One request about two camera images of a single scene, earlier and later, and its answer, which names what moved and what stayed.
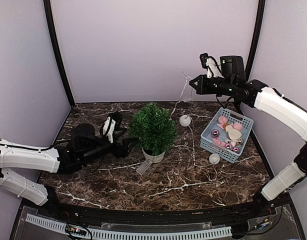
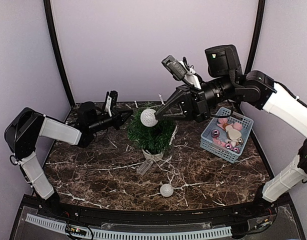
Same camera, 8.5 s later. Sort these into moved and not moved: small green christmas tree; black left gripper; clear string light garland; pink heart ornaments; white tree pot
Moved: black left gripper; clear string light garland
Not moved: white tree pot; pink heart ornaments; small green christmas tree
